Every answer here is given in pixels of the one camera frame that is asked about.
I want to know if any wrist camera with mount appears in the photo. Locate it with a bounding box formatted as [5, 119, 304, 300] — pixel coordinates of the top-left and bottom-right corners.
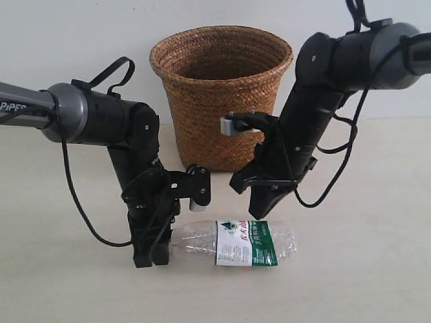
[168, 164, 211, 212]
[220, 111, 277, 136]

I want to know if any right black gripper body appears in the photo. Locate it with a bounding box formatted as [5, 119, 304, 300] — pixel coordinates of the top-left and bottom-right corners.
[232, 121, 317, 188]

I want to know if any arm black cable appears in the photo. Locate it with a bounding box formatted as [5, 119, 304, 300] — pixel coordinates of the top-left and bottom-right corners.
[0, 57, 176, 260]
[248, 0, 410, 207]

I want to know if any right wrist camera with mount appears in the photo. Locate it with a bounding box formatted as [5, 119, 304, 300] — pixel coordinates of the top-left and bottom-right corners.
[220, 111, 277, 136]

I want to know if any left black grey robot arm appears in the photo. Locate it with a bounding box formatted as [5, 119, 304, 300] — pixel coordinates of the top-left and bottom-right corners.
[1, 80, 178, 268]

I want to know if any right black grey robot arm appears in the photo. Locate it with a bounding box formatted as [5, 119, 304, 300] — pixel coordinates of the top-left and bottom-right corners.
[220, 21, 430, 220]

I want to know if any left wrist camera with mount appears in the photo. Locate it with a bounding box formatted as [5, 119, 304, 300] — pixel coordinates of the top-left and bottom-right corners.
[168, 164, 211, 212]

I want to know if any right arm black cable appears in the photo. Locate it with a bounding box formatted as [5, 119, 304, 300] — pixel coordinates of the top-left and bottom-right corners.
[248, 0, 410, 207]

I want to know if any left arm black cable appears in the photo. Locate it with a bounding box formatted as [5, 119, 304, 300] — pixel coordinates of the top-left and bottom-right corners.
[0, 57, 176, 260]

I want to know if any clear plastic bottle green label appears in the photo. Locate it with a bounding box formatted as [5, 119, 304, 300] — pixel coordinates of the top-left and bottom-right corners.
[170, 219, 297, 268]

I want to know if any brown woven wicker basket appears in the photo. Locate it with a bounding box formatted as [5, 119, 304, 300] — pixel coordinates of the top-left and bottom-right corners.
[149, 25, 294, 172]

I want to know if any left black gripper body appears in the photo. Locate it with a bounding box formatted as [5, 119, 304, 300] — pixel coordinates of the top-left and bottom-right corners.
[121, 157, 180, 244]

